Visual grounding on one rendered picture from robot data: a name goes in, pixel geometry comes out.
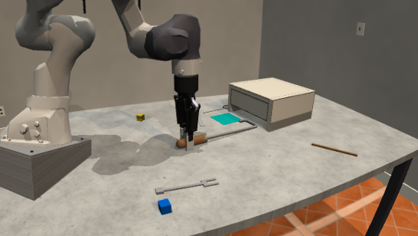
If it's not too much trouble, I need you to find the small yellow cube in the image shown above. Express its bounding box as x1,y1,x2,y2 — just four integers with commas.
136,113,145,122

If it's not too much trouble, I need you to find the small blue cube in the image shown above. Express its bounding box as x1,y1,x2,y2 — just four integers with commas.
158,199,171,215

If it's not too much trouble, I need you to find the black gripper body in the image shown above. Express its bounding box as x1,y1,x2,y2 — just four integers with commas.
174,74,198,109

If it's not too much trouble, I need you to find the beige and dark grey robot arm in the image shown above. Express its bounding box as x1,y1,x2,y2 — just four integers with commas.
1,0,202,148

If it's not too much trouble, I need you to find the teal square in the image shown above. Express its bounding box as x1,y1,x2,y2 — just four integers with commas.
211,113,241,125

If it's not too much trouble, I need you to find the steel hook with wooden handle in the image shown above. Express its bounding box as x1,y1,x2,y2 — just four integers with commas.
176,119,257,149

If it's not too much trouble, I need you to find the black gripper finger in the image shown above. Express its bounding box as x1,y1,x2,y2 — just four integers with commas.
182,97,201,151
174,95,186,139

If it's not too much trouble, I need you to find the low beige cabinet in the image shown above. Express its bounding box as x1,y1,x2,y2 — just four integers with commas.
227,77,315,132

